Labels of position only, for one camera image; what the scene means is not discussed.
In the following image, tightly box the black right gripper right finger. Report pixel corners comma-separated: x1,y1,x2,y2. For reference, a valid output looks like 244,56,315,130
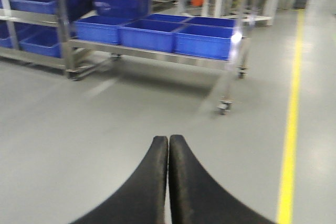
169,135,272,223

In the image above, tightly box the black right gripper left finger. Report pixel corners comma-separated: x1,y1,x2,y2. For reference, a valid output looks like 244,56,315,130
73,136,168,223

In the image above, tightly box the steel wheeled cart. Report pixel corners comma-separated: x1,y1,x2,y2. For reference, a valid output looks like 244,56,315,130
52,0,283,116

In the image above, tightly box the steel rack with bins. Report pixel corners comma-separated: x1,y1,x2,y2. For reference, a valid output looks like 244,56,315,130
0,0,79,75

